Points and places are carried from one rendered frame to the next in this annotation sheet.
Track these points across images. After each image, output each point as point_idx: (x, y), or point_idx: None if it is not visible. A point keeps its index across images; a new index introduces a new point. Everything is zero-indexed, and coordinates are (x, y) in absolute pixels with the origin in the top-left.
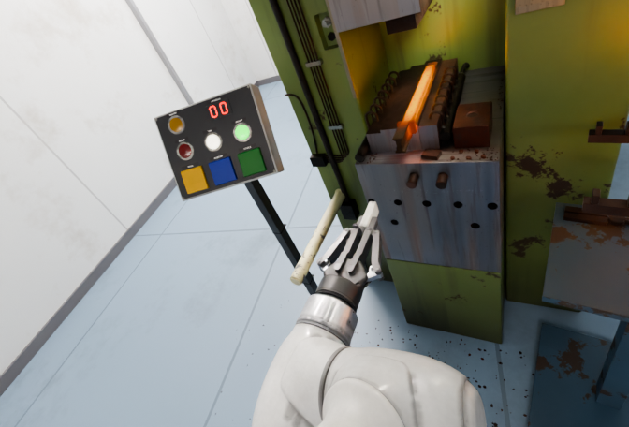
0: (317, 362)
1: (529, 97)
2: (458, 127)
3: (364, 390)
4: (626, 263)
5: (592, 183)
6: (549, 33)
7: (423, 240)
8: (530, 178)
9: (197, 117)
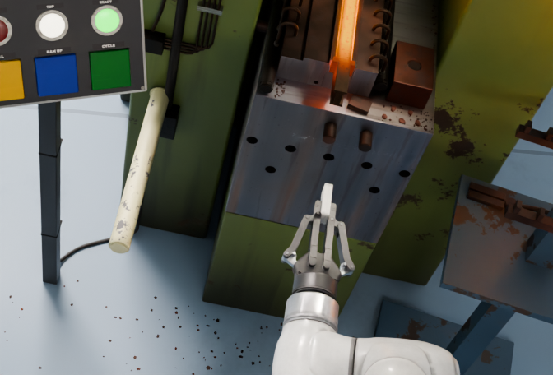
0: (341, 350)
1: (471, 54)
2: (400, 82)
3: (406, 363)
4: (511, 252)
5: (493, 150)
6: (513, 6)
7: (299, 196)
8: (436, 131)
9: None
